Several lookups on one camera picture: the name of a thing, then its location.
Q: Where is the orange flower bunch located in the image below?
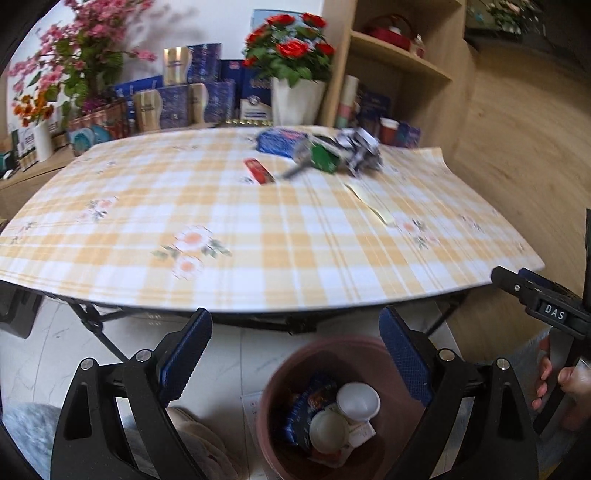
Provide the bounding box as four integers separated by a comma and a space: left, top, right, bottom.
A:
13, 92, 55, 127

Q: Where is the red rose plant white pot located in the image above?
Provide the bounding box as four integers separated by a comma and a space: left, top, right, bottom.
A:
242, 13, 337, 126

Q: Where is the woven planter box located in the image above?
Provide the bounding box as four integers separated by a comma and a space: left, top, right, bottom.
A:
68, 102, 130, 155

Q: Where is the brown plastic bin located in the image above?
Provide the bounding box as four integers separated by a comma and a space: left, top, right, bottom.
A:
256, 336, 432, 480

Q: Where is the white printed packet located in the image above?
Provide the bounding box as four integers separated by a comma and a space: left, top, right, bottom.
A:
346, 420, 376, 448

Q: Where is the stack of pastel paper cups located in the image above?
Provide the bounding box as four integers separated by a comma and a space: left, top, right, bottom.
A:
336, 75, 360, 130

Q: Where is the stack of blue gift boxes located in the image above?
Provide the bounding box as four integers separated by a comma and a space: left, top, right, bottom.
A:
113, 42, 241, 132

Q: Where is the red paper cup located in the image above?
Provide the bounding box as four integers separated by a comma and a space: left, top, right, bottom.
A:
379, 117, 400, 145

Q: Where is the black folding table frame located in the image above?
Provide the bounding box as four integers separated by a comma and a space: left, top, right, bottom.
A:
0, 272, 467, 365

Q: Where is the person's right hand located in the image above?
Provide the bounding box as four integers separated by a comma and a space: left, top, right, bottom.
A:
531, 336, 591, 432

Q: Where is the wooden shelf cabinet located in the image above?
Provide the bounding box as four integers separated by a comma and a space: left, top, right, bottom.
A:
318, 0, 591, 352

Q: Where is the red small box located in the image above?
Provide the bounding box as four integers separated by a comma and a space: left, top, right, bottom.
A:
243, 158, 276, 185

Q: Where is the person's grey fluffy clothing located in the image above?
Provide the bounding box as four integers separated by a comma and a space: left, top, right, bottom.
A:
0, 401, 65, 480

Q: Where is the dark glass panel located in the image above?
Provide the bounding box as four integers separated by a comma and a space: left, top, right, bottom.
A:
464, 0, 591, 51

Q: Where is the white round lid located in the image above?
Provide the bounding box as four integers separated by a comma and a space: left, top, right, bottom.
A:
309, 410, 350, 453

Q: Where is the pink blossom flower plant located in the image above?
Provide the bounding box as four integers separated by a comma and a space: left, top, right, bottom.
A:
9, 0, 158, 116

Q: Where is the crumpled grey white paper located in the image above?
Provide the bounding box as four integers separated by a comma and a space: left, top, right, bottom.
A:
335, 128, 384, 176

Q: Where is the beige plush slipper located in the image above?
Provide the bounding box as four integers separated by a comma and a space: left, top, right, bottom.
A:
117, 406, 236, 480

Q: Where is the red handled basket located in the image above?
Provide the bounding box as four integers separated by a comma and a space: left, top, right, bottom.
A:
365, 15, 414, 51

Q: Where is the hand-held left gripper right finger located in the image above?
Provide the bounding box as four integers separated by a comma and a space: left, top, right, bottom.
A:
379, 305, 541, 480

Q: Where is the green packet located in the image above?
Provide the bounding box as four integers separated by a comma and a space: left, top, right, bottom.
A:
310, 143, 340, 174

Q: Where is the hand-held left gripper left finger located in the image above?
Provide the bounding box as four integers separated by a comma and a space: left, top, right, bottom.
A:
50, 307, 214, 480

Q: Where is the blue carton box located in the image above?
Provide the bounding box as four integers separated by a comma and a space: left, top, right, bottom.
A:
256, 128, 310, 158

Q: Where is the blue snack wrapper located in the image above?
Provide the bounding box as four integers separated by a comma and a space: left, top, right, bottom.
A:
283, 374, 338, 446

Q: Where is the white paper sheet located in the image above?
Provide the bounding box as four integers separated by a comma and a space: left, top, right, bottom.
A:
240, 392, 265, 426

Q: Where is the blue white carton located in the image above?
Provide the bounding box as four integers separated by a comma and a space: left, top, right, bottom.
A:
239, 69, 274, 124

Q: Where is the yellow plaid floral tablecloth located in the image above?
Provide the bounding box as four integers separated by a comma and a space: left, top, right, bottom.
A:
0, 124, 546, 315

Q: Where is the pale yellow paper strip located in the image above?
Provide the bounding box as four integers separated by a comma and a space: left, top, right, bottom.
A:
344, 182, 398, 228

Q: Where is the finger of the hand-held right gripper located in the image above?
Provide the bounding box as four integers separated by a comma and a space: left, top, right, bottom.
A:
517, 268, 575, 300
490, 266, 537, 308

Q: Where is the white round plastic cup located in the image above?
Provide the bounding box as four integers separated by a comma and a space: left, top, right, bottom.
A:
336, 383, 380, 422

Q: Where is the dark blue printed box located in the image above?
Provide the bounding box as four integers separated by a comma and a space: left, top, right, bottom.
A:
359, 88, 392, 132

